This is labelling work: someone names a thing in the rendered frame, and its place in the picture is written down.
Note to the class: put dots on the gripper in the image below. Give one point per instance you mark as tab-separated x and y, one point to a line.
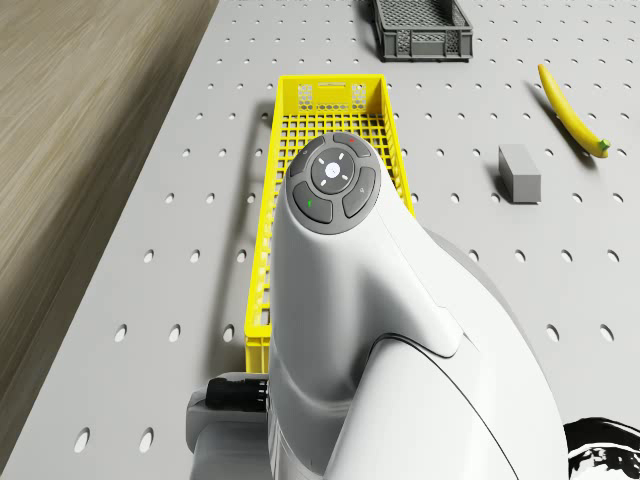
227	395

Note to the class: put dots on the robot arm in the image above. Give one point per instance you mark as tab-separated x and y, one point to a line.
360	320

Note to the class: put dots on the dark grey basket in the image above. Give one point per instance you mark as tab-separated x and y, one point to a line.
425	37

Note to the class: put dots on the yellow basket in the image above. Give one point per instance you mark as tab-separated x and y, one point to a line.
332	102

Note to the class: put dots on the banana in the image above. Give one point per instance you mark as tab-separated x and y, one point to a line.
570	117

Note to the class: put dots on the grey cube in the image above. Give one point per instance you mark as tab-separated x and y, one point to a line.
520	175

